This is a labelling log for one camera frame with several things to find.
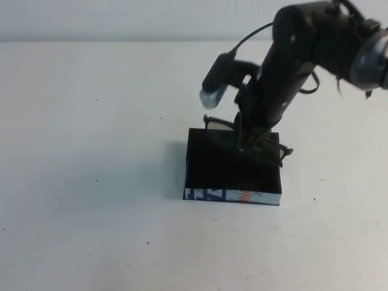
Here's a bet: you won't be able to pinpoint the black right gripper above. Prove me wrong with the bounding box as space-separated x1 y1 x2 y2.
234 62 316 154

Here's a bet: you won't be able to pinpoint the black framed glasses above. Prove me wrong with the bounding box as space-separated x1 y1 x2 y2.
202 114 295 168

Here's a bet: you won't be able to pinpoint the black printed glasses case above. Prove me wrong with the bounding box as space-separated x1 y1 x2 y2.
182 127 283 208

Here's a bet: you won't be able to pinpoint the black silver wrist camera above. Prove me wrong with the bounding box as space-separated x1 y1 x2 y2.
198 52 262 110

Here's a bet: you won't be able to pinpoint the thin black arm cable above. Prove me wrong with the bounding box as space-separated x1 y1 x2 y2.
299 71 321 94

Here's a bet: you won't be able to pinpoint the black camera cable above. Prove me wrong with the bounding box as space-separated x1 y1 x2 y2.
230 22 276 58

